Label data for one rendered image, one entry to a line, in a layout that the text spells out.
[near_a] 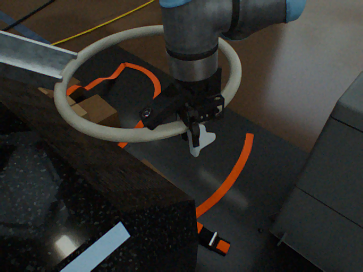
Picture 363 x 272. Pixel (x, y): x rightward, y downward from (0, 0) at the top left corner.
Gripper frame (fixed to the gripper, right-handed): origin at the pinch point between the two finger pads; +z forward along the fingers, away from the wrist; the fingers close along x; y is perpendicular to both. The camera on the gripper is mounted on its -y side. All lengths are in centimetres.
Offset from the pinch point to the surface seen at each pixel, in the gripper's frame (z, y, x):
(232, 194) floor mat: 86, 35, 28
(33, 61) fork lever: -9, -28, 41
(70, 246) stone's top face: 3.2, -29.8, -10.4
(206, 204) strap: 85, 19, 28
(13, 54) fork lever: -10, -32, 44
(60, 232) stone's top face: 3.0, -31.0, -6.8
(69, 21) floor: 75, -13, 271
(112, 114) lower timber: 68, -9, 101
